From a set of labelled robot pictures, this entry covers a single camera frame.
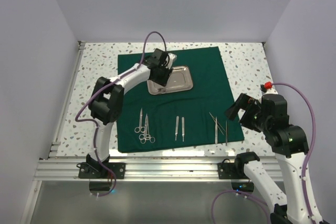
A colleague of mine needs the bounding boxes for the purple cable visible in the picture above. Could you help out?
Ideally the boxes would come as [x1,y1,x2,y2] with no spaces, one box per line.
[75,31,169,197]
[211,82,316,224]

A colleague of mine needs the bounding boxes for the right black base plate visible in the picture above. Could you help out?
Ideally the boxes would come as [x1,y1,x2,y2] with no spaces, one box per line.
[217,162,248,179]

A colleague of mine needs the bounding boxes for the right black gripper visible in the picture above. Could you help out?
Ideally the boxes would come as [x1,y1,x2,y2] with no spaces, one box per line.
[225,92,270,132]

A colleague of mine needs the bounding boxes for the green surgical cloth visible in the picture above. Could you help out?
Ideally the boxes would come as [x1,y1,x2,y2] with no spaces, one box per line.
[117,47,244,153]

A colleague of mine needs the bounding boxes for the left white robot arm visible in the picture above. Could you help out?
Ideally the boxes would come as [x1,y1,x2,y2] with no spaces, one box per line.
[86,49,177,178]

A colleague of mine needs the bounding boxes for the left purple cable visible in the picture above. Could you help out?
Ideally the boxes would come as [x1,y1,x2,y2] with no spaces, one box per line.
[75,31,169,197]

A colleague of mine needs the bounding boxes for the thin steel tweezers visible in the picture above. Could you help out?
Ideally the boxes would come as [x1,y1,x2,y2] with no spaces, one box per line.
[209,113,225,135]

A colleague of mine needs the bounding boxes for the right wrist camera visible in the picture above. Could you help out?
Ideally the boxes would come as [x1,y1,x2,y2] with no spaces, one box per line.
[263,89,278,95]

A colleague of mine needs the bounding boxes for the stainless steel instrument tray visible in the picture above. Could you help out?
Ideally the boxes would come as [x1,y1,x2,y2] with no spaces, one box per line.
[147,66,193,95]

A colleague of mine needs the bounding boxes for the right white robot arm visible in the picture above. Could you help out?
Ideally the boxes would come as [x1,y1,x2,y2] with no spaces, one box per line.
[225,93,326,223]

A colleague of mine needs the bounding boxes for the aluminium rail frame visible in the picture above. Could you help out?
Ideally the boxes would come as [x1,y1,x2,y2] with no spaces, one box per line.
[20,40,322,224]

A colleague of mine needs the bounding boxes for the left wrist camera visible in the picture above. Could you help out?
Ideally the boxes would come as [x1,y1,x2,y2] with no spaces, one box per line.
[166,52,177,69]

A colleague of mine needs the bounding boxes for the steel forceps with ring handles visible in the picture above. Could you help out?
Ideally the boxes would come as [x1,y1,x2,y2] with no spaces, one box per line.
[139,115,155,144]

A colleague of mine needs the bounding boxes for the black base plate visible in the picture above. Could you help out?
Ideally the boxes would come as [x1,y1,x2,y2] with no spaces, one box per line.
[76,162,125,179]
[217,162,248,179]

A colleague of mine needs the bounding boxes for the steel scalpel handle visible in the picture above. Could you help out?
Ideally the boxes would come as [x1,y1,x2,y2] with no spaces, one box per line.
[181,117,185,142]
[175,116,180,141]

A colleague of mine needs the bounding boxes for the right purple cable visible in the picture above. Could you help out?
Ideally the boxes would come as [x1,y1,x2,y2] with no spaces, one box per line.
[211,82,316,224]

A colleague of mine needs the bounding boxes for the steel ring-handled scissors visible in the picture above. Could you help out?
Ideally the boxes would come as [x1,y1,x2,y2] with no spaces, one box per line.
[139,126,151,141]
[134,109,145,133]

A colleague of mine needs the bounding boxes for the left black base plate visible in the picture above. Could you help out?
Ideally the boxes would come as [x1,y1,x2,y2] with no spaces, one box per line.
[76,162,125,179]

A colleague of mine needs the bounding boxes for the dark steel tweezers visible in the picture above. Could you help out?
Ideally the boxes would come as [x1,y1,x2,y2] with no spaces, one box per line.
[225,121,228,146]

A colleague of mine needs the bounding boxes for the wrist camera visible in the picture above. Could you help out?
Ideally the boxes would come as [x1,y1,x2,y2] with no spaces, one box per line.
[263,89,278,95]
[166,52,177,69]

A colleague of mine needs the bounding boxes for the broad steel tweezers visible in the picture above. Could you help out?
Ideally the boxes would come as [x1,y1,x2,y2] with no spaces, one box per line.
[215,117,218,144]

